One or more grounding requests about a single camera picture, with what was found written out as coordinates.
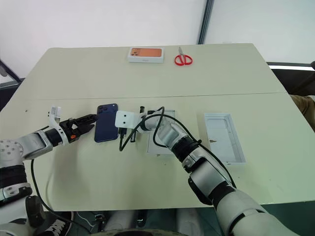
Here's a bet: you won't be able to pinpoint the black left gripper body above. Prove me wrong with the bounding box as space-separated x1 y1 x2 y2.
60 118 83 145

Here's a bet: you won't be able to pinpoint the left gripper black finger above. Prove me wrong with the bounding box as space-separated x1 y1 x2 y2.
73 113 98 126
79 123 95 135

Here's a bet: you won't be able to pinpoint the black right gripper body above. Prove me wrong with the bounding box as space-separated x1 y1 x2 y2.
118 127 129 142

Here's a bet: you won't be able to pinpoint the dark blue smartphone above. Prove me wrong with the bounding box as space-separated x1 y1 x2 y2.
94 103 120 144

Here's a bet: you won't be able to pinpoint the white phone box base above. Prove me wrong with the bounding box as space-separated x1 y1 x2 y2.
147 108 178 157

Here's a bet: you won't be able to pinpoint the phone box with orange print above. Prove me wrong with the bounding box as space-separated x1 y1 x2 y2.
126 47 165 64

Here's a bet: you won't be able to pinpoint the white phone box lid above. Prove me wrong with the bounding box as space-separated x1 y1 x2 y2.
204 112 247 165

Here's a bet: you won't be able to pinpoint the black and white shoe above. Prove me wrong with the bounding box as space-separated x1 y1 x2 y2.
34 210 75 236

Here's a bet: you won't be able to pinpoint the person's brown trousers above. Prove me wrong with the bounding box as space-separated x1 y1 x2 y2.
289 94 315 126

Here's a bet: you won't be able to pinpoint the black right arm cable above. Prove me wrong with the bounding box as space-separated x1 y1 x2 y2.
119 106 237 189

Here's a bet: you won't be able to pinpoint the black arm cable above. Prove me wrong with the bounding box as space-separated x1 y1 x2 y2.
30 126 93 234
119 106 237 189

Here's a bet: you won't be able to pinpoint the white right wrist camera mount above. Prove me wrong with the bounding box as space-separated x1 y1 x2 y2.
114 111 141 129

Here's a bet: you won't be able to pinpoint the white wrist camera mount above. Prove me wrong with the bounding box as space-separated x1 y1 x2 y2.
47 105 68 145
114 111 141 129

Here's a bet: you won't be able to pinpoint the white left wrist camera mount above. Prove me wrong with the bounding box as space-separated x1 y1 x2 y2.
47 105 68 145

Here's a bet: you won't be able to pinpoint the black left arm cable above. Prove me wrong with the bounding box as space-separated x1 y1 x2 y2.
30 126 93 234

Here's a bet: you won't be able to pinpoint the red handled scissors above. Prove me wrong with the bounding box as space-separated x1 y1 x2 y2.
174 46 193 67

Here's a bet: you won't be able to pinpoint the black frame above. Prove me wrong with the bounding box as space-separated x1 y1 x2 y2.
0 58 26 87

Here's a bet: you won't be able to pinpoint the thin white cable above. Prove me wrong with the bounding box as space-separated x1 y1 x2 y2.
75 211 99 228

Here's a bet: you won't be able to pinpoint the dark window frame post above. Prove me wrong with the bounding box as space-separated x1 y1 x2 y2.
197 0 215 45

